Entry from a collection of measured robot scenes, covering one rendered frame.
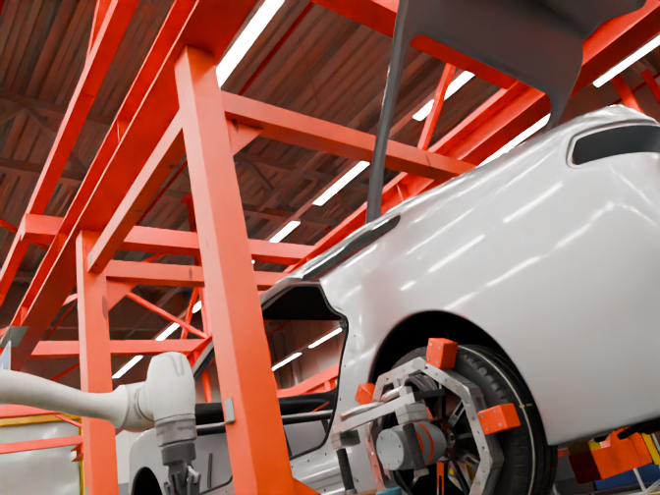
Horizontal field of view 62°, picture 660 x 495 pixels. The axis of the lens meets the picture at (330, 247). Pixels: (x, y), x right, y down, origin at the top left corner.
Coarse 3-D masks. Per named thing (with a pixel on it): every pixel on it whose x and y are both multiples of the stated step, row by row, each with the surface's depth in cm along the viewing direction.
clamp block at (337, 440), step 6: (342, 432) 189; (348, 432) 190; (354, 432) 192; (336, 438) 188; (342, 438) 187; (348, 438) 189; (354, 438) 190; (336, 444) 188; (342, 444) 186; (348, 444) 188; (354, 444) 189
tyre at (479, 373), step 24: (408, 360) 206; (456, 360) 189; (480, 360) 186; (504, 360) 193; (480, 384) 180; (504, 384) 179; (528, 408) 178; (504, 432) 172; (528, 432) 173; (504, 456) 171; (528, 456) 170; (552, 456) 178; (504, 480) 170; (528, 480) 170; (552, 480) 179
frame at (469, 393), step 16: (400, 368) 198; (416, 368) 191; (432, 368) 186; (448, 368) 187; (384, 384) 203; (448, 384) 180; (464, 384) 176; (464, 400) 174; (480, 400) 175; (384, 416) 209; (368, 432) 207; (480, 432) 169; (368, 448) 207; (480, 448) 168; (496, 448) 169; (480, 464) 168; (496, 464) 166; (384, 480) 200; (480, 480) 167; (496, 480) 169
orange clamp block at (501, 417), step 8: (496, 408) 165; (504, 408) 165; (512, 408) 168; (480, 416) 169; (488, 416) 167; (496, 416) 165; (504, 416) 163; (512, 416) 166; (488, 424) 167; (496, 424) 165; (504, 424) 163; (512, 424) 164; (520, 424) 166; (488, 432) 167; (496, 432) 168
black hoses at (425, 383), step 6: (408, 378) 177; (414, 378) 177; (420, 378) 177; (426, 378) 178; (408, 384) 178; (414, 384) 181; (420, 384) 173; (426, 384) 174; (432, 384) 176; (414, 390) 182; (420, 390) 172; (426, 390) 171; (432, 390) 172; (438, 390) 173; (444, 390) 175; (420, 396) 171; (426, 396) 169; (432, 396) 171; (438, 396) 173; (420, 402) 184
